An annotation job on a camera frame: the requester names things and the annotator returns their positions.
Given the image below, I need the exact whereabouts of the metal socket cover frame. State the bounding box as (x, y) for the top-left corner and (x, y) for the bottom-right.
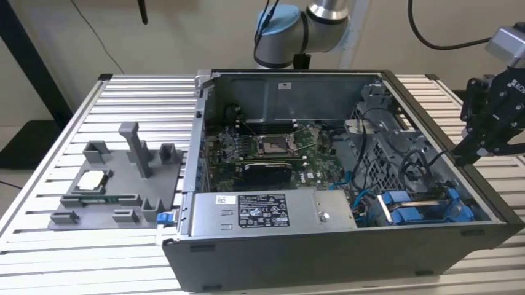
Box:
(291, 127), (323, 151)

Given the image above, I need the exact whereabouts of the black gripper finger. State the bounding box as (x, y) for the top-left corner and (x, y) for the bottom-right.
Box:
(451, 75), (495, 169)
(491, 134), (525, 157)

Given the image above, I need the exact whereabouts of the green motherboard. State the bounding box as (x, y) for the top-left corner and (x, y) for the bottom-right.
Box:
(204, 120), (351, 194)

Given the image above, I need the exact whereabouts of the looped black wire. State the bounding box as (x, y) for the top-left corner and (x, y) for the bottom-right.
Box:
(400, 146), (451, 187)

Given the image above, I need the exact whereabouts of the black graphics card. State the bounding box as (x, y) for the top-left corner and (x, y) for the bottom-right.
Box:
(236, 160), (297, 189)

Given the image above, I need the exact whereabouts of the CPU socket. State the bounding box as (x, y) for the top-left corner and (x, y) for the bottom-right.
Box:
(256, 133), (291, 155)

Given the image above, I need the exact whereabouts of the thin metal locking lever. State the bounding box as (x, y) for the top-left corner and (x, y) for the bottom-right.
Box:
(240, 117), (261, 138)

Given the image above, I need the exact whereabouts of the black camera cable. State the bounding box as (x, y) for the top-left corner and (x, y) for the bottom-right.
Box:
(408, 0), (495, 49)

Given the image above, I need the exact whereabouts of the silver power supply unit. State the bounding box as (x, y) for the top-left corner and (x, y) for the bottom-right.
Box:
(189, 188), (359, 238)

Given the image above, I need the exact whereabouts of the thin black wall wire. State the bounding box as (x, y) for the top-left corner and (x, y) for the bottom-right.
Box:
(70, 0), (125, 75)

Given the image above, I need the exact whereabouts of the thick black wire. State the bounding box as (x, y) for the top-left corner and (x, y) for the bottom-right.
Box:
(352, 106), (391, 185)

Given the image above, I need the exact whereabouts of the grey parts rack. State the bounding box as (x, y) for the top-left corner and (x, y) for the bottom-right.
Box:
(49, 121), (190, 232)

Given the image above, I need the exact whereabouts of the green RAM stick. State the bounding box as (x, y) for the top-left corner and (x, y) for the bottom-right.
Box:
(79, 196), (136, 204)

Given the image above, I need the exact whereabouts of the black and silver PC case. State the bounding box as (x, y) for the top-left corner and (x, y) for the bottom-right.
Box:
(154, 68), (525, 293)

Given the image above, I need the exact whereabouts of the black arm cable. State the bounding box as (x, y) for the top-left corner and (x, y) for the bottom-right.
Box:
(254, 0), (284, 44)

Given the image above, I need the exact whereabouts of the dark stand post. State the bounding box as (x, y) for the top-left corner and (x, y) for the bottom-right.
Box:
(0, 0), (78, 170)

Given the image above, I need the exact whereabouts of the silver CPU chip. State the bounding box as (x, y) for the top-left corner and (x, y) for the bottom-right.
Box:
(77, 170), (112, 191)

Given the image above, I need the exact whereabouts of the hard disk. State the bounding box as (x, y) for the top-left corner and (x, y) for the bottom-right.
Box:
(377, 187), (480, 227)

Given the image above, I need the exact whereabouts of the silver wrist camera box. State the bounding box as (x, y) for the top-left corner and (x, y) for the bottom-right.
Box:
(486, 25), (525, 68)

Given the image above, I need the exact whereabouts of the blue flat disk wire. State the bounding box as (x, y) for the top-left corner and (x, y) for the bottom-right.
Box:
(331, 179), (377, 216)

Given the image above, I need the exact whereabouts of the black hanging antenna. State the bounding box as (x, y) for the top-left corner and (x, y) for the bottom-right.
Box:
(137, 0), (150, 25)

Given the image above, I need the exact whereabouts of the perforated metal disk bay cage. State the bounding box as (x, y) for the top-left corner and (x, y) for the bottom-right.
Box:
(336, 82), (466, 197)

